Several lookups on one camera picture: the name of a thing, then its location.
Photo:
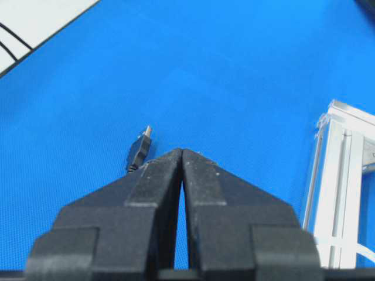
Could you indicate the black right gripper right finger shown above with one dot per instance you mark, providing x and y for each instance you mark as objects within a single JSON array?
[{"x": 239, "y": 232}]

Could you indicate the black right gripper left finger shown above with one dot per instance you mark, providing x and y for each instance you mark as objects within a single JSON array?
[{"x": 123, "y": 231}]

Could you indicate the aluminium extrusion frame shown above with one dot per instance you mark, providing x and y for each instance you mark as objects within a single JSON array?
[{"x": 343, "y": 153}]

